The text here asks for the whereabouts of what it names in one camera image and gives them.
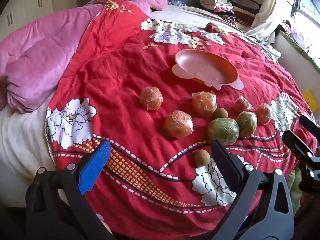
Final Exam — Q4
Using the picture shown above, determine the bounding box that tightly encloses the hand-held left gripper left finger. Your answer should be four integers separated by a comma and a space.
26, 140, 118, 240

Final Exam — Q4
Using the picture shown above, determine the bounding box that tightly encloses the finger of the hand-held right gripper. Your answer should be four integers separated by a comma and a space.
299, 115, 320, 137
282, 129, 320, 193

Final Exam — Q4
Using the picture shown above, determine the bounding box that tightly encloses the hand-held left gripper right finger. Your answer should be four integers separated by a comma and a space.
209, 140, 294, 240

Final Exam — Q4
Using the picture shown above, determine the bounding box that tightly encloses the brown longan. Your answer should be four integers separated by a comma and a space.
194, 149, 210, 167
212, 107, 228, 120

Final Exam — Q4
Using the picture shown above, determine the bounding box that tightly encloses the large green orange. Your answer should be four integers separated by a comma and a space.
207, 118, 240, 145

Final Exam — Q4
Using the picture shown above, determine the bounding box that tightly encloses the plastic orange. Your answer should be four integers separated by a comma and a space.
254, 103, 272, 126
139, 86, 163, 111
192, 90, 217, 117
164, 110, 195, 138

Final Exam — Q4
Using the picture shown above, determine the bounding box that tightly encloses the small reddish orange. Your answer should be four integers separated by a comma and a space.
234, 95, 253, 113

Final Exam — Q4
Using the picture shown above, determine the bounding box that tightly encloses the pink plate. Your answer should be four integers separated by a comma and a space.
172, 49, 244, 91

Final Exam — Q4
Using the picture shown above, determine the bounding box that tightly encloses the yellow card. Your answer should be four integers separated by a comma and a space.
303, 89, 318, 112

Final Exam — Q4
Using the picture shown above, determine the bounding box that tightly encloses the green edged window seat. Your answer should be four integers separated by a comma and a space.
271, 30, 320, 120

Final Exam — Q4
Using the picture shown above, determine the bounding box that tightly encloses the crumpled grey patterned cloth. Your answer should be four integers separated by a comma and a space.
246, 34, 282, 63

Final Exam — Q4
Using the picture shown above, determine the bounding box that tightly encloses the purple cloth pile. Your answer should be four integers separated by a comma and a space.
281, 19, 313, 53

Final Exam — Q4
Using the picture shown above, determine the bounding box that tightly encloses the red floral quilt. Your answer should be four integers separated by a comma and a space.
45, 1, 318, 235

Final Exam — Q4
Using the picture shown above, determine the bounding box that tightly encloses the cream curtain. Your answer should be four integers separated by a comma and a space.
244, 0, 283, 37

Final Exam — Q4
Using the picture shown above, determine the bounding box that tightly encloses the window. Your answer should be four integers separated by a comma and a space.
291, 0, 320, 63

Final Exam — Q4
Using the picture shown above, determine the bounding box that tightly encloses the pink quilt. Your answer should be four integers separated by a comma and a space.
0, 4, 105, 113

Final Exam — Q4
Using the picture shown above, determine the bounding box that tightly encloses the stack of folded clothes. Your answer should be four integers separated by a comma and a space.
200, 0, 263, 28

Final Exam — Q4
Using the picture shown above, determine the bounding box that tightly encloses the beige blanket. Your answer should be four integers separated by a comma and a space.
149, 5, 250, 34

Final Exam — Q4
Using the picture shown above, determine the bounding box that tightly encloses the white wardrobe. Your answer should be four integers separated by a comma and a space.
0, 0, 60, 43

